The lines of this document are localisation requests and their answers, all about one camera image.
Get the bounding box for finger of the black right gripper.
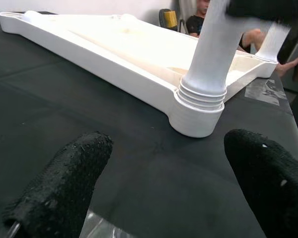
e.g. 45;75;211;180
225;0;298;25
277;22;298;65

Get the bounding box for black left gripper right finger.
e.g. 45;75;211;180
223;128;298;238

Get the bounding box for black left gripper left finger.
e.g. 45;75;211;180
2;130;114;238

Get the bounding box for clear plastic bag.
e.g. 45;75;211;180
79;208;140;238

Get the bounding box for seated person black clothes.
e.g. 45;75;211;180
185;0;298;80

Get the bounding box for black table cloth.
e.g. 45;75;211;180
0;11;298;238

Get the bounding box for white plastic table top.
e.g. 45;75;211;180
0;11;279;138

